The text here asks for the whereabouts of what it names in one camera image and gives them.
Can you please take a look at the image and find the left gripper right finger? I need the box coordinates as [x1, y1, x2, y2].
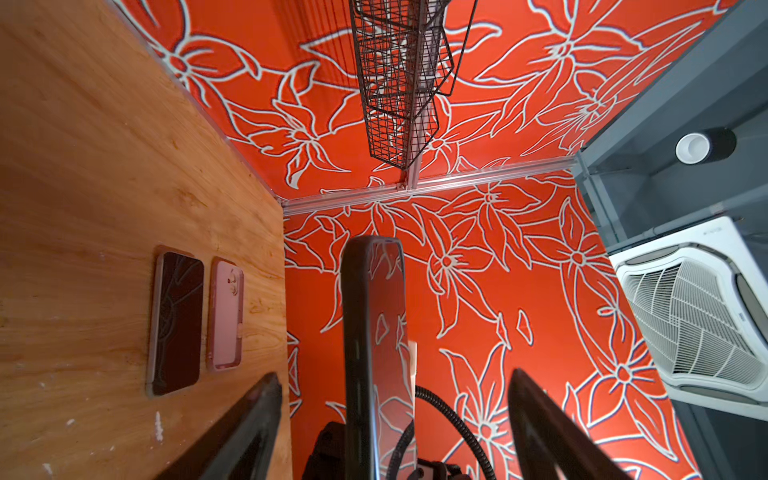
[507, 368, 628, 479]

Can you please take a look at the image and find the round white ceiling light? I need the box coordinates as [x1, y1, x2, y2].
[675, 132, 712, 165]

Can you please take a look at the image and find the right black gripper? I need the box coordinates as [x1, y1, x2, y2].
[302, 421, 475, 480]

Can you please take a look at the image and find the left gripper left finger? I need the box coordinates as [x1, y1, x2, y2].
[158, 372, 283, 479]

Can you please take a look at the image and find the black wire basket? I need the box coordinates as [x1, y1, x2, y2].
[349, 0, 469, 171]

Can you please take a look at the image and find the pink clear phone case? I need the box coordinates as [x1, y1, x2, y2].
[206, 257, 245, 372]

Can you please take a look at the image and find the white ceiling air conditioner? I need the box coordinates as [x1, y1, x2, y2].
[609, 216, 767, 421]

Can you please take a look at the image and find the black phone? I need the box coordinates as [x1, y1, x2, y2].
[340, 236, 418, 479]

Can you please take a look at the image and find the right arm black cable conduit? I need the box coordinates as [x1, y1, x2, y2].
[385, 385, 498, 480]

